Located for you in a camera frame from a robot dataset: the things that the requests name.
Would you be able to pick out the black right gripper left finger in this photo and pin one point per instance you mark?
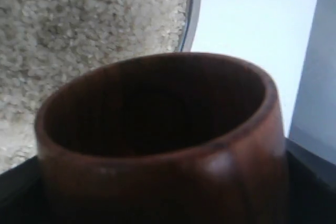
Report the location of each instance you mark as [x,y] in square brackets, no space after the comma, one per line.
[22,196]

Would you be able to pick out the brown wooden cup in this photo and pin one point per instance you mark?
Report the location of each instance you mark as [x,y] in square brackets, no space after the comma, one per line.
[168,138]

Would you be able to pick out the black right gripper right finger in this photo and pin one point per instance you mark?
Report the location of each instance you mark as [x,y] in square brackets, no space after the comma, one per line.
[312,186]

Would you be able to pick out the steel plate of rice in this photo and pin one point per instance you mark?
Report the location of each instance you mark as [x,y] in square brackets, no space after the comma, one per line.
[46,43]

